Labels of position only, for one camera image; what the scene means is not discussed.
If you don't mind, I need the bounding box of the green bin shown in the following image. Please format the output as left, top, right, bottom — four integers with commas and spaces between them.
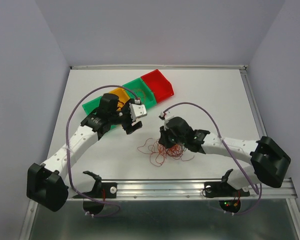
80, 93, 119, 131
122, 77, 157, 110

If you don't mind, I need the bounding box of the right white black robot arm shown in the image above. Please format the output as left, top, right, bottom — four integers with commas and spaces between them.
158, 117, 291, 195

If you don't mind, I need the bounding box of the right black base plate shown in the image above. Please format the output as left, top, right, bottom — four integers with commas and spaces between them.
202, 181, 250, 198

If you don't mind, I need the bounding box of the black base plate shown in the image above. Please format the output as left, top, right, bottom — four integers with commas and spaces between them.
83, 182, 118, 199
202, 181, 250, 198

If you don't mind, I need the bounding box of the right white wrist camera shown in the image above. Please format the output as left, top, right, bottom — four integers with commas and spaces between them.
159, 110, 175, 131

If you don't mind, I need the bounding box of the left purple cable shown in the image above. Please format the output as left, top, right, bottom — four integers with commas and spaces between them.
65, 84, 142, 218

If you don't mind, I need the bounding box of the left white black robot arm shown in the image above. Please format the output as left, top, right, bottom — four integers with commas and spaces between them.
26, 93, 147, 212

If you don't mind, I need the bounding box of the yellow bin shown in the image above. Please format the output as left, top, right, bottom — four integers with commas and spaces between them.
109, 88, 130, 109

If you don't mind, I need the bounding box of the orange wire bundle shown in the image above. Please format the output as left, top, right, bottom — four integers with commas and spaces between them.
136, 137, 195, 167

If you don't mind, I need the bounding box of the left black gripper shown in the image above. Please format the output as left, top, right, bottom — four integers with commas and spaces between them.
109, 98, 142, 134

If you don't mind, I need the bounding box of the red bin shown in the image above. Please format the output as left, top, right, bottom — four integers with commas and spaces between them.
141, 69, 175, 103

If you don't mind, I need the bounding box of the aluminium front rail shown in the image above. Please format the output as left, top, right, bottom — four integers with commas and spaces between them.
29, 177, 298, 201

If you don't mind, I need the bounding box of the leftmost green bin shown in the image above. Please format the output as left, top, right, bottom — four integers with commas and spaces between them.
80, 93, 119, 131

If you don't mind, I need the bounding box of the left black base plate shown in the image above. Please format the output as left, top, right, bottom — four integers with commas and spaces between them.
83, 182, 118, 199

